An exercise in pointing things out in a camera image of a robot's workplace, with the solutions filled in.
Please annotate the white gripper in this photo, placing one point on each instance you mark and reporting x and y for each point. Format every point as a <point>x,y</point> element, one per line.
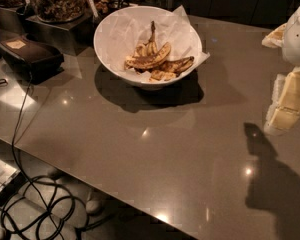
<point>298,37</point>

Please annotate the ripe banana right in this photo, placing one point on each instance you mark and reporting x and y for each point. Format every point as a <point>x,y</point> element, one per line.
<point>177,66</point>

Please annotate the banana piece front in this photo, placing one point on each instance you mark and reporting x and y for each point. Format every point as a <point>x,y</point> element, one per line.
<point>158,75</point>

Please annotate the white ceramic bowl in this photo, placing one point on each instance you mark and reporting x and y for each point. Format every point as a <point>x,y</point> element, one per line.
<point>118,34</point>

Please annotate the white paper liner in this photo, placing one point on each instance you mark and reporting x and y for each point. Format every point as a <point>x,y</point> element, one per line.
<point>148,47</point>

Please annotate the dark metal stand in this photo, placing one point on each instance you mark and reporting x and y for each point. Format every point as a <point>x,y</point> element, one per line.
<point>69,38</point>

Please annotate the glass jar of nuts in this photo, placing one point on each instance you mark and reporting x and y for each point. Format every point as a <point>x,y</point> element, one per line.
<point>58,11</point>

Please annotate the black device with label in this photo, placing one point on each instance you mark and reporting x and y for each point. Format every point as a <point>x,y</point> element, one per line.
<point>33,61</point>

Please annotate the white box on floor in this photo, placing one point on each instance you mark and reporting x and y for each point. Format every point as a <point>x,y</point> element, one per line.
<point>8,177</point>

